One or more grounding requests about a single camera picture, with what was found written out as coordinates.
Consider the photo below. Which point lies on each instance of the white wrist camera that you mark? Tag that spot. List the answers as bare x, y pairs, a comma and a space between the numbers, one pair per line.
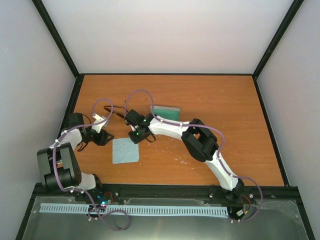
99, 123
131, 126

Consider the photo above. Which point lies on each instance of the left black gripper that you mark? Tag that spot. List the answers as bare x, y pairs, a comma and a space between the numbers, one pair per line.
101, 141

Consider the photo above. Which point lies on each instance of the left controller board with leds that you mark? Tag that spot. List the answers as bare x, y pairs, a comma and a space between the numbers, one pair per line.
105, 198

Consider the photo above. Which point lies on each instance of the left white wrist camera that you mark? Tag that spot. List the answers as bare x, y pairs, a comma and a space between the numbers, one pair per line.
99, 123

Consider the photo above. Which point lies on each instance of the grey glasses case green lining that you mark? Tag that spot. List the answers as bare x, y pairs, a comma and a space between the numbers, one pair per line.
166, 112

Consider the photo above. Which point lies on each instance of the light blue slotted cable duct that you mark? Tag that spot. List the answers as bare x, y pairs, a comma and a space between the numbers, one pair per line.
136, 210

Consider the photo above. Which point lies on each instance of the clear acrylic cover plate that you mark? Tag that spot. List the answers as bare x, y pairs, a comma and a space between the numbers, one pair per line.
276, 220

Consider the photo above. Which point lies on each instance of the left black frame post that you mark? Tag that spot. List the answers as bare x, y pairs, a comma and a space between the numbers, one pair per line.
47, 20

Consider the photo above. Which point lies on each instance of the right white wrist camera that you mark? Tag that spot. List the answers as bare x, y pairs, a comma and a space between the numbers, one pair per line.
131, 126

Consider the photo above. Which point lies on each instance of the light blue cleaning cloth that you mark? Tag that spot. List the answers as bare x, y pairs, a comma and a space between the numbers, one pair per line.
124, 151

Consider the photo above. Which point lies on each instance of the right controller board with wires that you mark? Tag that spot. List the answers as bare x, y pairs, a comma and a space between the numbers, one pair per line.
245, 206

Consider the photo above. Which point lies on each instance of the right black frame post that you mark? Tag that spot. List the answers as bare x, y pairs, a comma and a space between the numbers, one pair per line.
281, 30

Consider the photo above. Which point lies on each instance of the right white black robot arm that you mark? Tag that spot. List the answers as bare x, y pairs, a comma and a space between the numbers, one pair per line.
199, 141

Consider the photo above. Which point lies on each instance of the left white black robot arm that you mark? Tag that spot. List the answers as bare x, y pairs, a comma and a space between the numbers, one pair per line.
58, 166

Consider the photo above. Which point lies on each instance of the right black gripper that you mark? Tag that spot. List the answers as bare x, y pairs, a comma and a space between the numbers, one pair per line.
134, 139

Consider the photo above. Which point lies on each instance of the black frame post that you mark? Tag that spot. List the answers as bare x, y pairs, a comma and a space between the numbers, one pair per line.
281, 30
47, 20

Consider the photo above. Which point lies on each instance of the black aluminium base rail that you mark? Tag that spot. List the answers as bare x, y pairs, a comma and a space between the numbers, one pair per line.
208, 193

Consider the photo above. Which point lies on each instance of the black sunglasses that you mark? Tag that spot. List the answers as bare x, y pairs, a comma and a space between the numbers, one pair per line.
117, 110

